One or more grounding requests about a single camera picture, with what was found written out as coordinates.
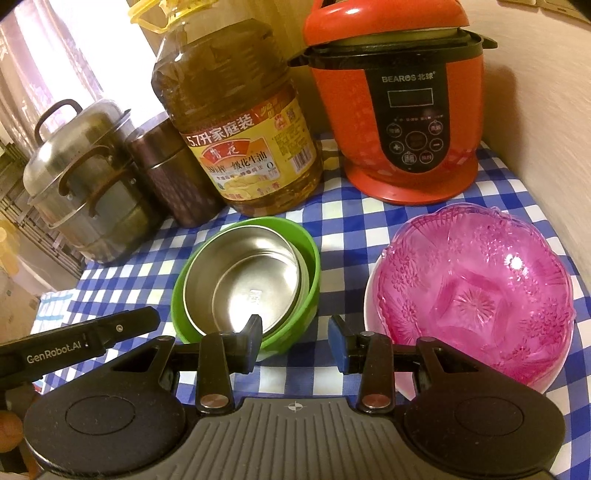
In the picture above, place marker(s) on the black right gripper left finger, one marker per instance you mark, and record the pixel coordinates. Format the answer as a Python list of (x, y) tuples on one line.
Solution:
[(135, 410)]

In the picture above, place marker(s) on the brown metal canister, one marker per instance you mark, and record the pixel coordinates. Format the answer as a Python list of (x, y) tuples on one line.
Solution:
[(173, 172)]

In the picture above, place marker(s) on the pink window curtain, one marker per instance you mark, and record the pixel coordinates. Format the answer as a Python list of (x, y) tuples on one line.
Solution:
[(80, 50)]

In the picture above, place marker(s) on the person's left hand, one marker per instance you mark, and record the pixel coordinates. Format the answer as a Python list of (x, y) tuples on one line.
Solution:
[(12, 436)]

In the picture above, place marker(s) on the stainless steel bowl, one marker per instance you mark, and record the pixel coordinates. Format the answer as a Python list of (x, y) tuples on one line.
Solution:
[(244, 276)]

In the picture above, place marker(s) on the large purple glass plate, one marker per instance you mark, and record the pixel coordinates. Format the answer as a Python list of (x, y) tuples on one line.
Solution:
[(481, 280)]

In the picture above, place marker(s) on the red electric pressure cooker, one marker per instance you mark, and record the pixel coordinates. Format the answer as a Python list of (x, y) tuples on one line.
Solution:
[(402, 83)]

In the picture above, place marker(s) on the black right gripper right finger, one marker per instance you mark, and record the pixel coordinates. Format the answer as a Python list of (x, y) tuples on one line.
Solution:
[(458, 415)]

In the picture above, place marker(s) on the white ceramic plate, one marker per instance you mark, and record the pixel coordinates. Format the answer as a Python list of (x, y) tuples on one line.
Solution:
[(374, 313)]

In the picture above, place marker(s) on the stainless steel steamer pot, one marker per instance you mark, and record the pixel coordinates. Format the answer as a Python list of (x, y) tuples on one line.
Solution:
[(84, 184)]

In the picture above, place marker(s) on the large cooking oil bottle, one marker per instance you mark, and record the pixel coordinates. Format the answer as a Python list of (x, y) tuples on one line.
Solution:
[(222, 78)]

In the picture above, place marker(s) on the blue white checkered tablecloth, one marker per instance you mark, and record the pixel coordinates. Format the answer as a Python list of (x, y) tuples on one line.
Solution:
[(350, 230)]

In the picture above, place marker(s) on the green plastic bowl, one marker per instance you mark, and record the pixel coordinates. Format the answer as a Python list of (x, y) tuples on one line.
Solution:
[(267, 266)]

